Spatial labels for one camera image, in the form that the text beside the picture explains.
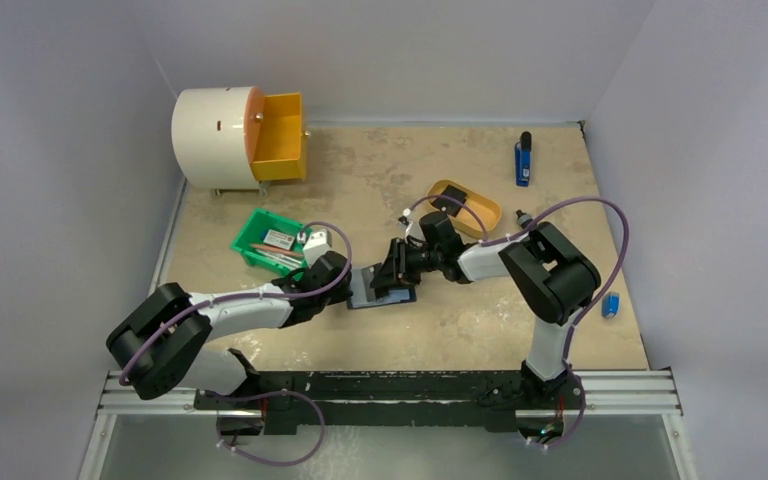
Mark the blue leather card holder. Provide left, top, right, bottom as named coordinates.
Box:
left=346, top=263, right=417, bottom=310

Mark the black card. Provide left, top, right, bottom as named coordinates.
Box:
left=436, top=185, right=467, bottom=216

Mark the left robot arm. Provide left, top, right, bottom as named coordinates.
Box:
left=105, top=251, right=351, bottom=409

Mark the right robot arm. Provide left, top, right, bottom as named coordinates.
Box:
left=362, top=212, right=601, bottom=407

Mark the tan oval tray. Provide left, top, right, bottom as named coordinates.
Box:
left=426, top=179, right=502, bottom=239

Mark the green plastic bin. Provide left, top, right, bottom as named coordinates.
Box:
left=230, top=208, right=307, bottom=276

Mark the small black cylinder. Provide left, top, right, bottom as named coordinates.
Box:
left=515, top=210, right=533, bottom=229

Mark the blue black stapler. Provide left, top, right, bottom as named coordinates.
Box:
left=514, top=131, right=532, bottom=187

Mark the orange drawer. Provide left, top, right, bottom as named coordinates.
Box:
left=251, top=92, right=308, bottom=182

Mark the white cylindrical drawer cabinet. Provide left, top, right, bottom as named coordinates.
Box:
left=171, top=86, right=265, bottom=190

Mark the small blue block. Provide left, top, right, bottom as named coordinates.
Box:
left=601, top=292, right=621, bottom=319

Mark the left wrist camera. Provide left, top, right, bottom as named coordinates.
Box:
left=297, top=229, right=332, bottom=266

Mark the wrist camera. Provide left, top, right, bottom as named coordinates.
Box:
left=397, top=208, right=425, bottom=243
left=297, top=229, right=332, bottom=266

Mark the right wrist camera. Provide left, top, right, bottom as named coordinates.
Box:
left=397, top=208, right=425, bottom=243

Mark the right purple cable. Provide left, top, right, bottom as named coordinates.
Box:
left=407, top=193, right=630, bottom=452

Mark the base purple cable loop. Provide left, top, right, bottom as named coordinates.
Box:
left=214, top=388, right=329, bottom=469

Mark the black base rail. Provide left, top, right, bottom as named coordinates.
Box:
left=194, top=369, right=585, bottom=440

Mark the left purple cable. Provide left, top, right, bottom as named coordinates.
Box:
left=117, top=221, right=354, bottom=388

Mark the aluminium frame rail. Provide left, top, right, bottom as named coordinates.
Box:
left=95, top=369, right=253, bottom=419

